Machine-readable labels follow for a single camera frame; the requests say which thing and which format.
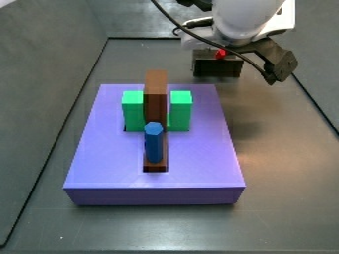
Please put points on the brown L-shaped block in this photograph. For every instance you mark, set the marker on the brown L-shaped block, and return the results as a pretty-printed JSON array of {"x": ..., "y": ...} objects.
[{"x": 155, "y": 113}]

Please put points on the purple base board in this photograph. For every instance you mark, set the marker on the purple base board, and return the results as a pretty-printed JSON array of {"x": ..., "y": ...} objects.
[{"x": 204, "y": 175}]

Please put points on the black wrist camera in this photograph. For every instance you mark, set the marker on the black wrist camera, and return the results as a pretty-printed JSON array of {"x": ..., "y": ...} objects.
[{"x": 279, "y": 61}]

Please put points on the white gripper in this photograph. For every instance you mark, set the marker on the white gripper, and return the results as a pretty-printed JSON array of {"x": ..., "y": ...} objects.
[{"x": 243, "y": 21}]

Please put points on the blue hexagonal peg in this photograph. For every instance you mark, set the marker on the blue hexagonal peg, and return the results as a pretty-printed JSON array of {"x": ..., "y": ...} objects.
[{"x": 153, "y": 141}]

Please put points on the green block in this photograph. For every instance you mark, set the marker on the green block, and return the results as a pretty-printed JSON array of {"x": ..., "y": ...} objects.
[{"x": 177, "y": 116}]

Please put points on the red peg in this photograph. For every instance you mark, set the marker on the red peg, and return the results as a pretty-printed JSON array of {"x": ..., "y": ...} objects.
[{"x": 220, "y": 54}]

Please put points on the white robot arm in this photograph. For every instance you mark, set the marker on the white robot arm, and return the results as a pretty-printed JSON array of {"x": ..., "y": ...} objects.
[{"x": 243, "y": 21}]

